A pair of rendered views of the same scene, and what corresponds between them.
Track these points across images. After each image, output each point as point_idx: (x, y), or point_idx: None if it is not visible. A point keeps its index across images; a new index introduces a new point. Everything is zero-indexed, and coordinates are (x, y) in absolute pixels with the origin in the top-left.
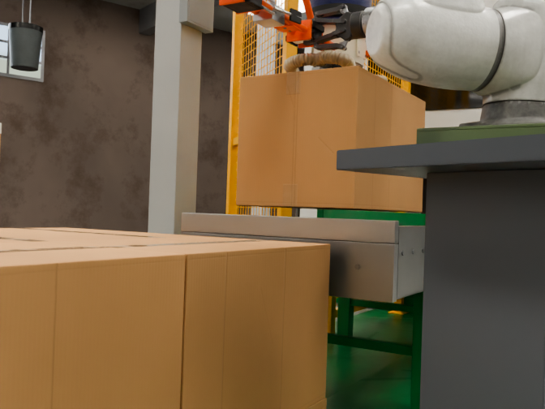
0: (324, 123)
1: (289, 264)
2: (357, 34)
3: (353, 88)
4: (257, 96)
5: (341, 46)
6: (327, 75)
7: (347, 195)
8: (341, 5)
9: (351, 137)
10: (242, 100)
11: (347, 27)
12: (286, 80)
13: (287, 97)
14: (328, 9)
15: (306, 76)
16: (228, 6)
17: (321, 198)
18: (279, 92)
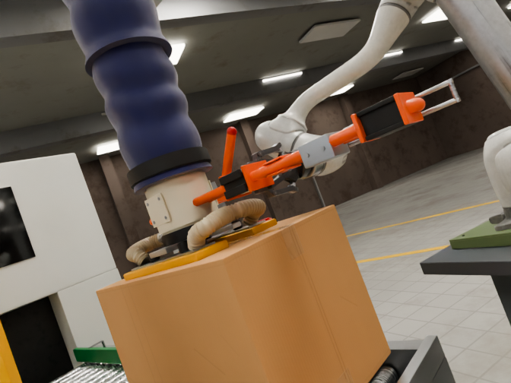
0: (338, 277)
1: None
2: (306, 174)
3: (341, 229)
4: (259, 277)
5: (297, 188)
6: (317, 222)
7: (383, 343)
8: (278, 144)
9: (360, 280)
10: (240, 294)
11: None
12: (284, 241)
13: (293, 263)
14: (269, 148)
15: (301, 229)
16: (403, 126)
17: (370, 364)
18: (282, 260)
